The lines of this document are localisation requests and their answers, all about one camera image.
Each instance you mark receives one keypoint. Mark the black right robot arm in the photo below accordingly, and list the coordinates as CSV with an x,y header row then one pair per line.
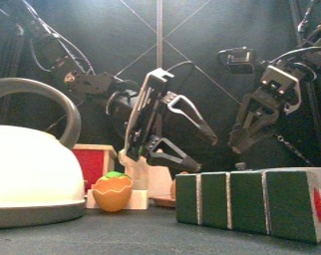
x,y
310,99

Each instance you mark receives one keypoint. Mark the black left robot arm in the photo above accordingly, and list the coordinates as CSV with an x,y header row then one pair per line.
x,y
56,56

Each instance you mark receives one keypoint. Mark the small grey knob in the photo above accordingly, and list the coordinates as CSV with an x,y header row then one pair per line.
x,y
241,165

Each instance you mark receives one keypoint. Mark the green wooden watermelon slice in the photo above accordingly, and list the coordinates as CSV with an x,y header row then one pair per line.
x,y
186,199
248,202
214,199

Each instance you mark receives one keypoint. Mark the brown wooden board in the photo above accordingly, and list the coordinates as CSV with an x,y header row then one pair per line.
x,y
166,200

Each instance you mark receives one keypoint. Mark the orange toy cup green top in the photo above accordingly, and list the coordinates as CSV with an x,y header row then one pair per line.
x,y
113,196

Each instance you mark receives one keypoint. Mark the red wooden box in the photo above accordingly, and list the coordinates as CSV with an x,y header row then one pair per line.
x,y
92,164

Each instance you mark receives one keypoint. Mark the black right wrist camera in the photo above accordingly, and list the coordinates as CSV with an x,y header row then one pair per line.
x,y
241,60

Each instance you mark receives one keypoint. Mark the metal frame pole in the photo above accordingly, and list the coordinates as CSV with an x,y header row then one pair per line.
x,y
159,33

